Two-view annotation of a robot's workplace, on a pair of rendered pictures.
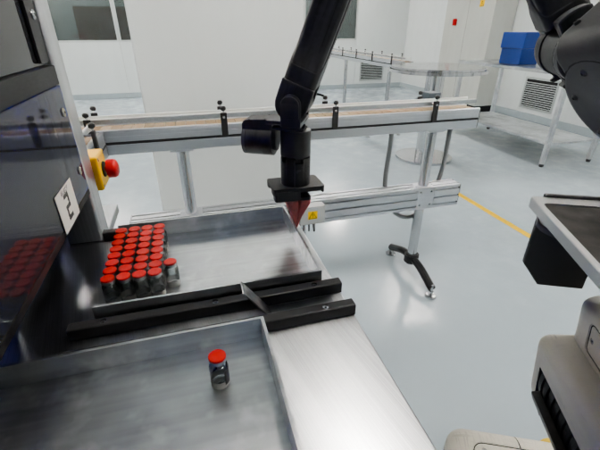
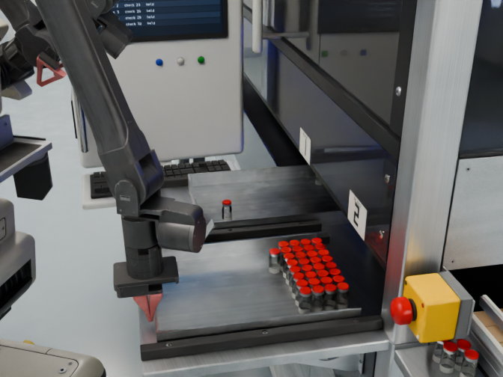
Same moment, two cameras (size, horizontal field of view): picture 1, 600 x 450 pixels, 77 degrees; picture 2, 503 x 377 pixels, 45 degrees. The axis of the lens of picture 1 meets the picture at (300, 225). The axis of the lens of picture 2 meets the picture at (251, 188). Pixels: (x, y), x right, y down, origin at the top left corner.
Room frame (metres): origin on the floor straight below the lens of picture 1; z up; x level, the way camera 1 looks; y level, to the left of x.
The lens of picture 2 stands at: (1.51, 0.24, 1.54)
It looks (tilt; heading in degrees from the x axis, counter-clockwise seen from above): 26 degrees down; 184
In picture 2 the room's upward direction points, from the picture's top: straight up
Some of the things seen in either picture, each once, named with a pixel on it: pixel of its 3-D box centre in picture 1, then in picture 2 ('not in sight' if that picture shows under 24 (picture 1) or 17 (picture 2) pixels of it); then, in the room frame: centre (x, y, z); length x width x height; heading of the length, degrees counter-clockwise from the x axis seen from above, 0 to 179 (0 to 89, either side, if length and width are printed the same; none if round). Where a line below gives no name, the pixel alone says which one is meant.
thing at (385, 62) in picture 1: (346, 53); not in sight; (6.27, -0.71, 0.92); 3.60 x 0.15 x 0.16; 16
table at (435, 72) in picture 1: (429, 113); not in sight; (4.01, -1.35, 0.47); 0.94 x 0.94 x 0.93
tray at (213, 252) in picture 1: (210, 253); (246, 284); (0.58, 0.16, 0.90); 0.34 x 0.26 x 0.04; 106
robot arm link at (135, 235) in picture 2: (292, 141); (144, 227); (0.70, 0.01, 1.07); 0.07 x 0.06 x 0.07; 78
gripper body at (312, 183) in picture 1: (295, 172); (144, 259); (0.70, 0.01, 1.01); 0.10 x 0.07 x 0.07; 106
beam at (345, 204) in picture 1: (311, 209); not in sight; (1.64, -0.05, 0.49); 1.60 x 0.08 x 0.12; 106
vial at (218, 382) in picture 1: (219, 370); (227, 211); (0.31, 0.10, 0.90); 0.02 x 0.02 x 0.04
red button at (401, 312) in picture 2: (109, 168); (405, 310); (0.77, 0.41, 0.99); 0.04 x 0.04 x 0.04; 16
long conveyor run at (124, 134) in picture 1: (278, 120); not in sight; (1.60, 0.09, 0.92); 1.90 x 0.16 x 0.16; 106
